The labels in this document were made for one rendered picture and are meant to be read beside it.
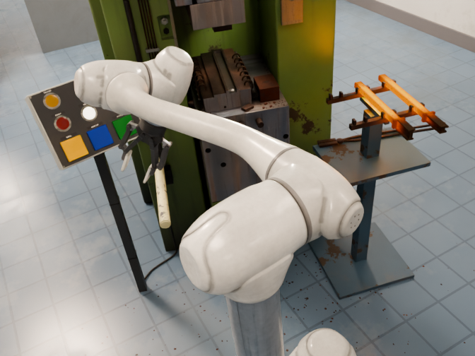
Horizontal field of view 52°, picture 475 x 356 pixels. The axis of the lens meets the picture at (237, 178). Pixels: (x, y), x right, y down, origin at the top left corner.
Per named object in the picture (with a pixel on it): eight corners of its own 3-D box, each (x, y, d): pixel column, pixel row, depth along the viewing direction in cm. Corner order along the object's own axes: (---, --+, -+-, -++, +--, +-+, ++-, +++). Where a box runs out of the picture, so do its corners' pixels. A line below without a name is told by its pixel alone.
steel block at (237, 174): (290, 187, 229) (289, 105, 201) (211, 203, 225) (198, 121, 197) (263, 126, 272) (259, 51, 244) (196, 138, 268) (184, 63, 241)
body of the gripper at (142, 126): (174, 118, 135) (165, 142, 141) (148, 103, 135) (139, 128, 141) (164, 131, 129) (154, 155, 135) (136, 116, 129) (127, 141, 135)
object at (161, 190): (172, 228, 196) (170, 218, 193) (160, 230, 196) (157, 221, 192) (165, 164, 230) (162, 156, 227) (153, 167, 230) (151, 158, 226)
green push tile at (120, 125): (138, 132, 183) (129, 114, 182) (120, 140, 180) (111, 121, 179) (137, 132, 184) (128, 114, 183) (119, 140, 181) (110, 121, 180)
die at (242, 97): (251, 104, 204) (250, 86, 199) (205, 112, 202) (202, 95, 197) (233, 63, 237) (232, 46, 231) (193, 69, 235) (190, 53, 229)
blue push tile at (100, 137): (114, 143, 179) (105, 123, 177) (95, 151, 176) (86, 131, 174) (113, 143, 180) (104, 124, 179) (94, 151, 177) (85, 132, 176)
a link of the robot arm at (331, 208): (309, 132, 91) (251, 161, 86) (383, 179, 80) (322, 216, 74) (308, 185, 100) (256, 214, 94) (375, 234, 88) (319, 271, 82)
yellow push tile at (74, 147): (89, 153, 175) (80, 134, 173) (69, 161, 172) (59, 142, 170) (88, 153, 176) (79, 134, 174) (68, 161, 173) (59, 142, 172)
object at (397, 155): (430, 166, 202) (430, 162, 201) (341, 188, 196) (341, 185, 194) (392, 129, 225) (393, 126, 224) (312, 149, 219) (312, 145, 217)
